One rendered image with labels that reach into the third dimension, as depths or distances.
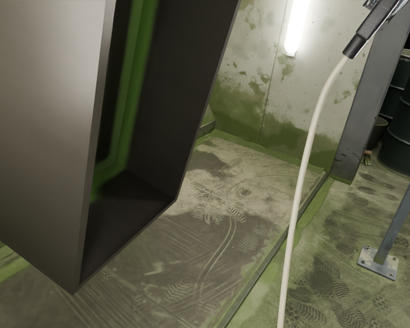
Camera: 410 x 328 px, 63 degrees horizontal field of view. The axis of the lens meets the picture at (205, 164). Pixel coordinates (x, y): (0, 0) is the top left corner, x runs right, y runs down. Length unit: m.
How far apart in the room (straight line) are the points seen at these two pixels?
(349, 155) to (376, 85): 0.56
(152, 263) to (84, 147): 1.12
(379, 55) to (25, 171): 2.26
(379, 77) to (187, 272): 1.81
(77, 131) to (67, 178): 0.14
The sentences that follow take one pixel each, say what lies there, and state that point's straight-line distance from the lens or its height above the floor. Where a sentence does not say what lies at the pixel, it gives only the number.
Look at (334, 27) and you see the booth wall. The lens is 2.67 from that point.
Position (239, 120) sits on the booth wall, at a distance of 3.06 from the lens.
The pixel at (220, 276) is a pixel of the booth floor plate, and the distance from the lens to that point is 1.77.
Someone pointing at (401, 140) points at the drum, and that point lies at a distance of 3.28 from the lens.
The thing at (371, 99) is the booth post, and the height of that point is 0.69.
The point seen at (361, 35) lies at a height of 1.26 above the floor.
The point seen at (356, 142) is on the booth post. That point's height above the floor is 0.36.
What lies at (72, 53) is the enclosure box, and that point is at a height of 1.18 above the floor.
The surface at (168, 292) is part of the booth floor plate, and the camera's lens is 1.68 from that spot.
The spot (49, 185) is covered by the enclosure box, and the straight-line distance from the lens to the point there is 0.92.
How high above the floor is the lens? 1.34
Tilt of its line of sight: 29 degrees down
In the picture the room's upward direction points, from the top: 7 degrees clockwise
